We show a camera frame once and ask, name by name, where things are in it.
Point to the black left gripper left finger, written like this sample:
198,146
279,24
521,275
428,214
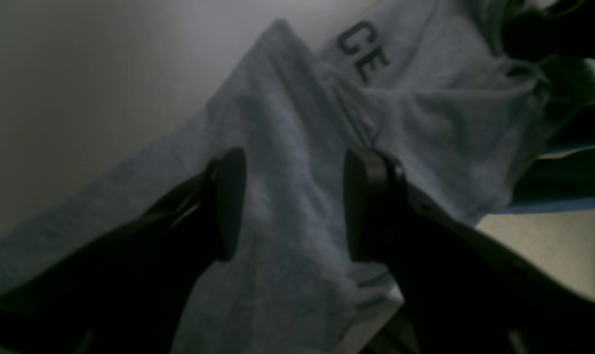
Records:
125,292

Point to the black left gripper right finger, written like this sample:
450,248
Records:
465,293

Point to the grey T-shirt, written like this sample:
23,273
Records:
428,80

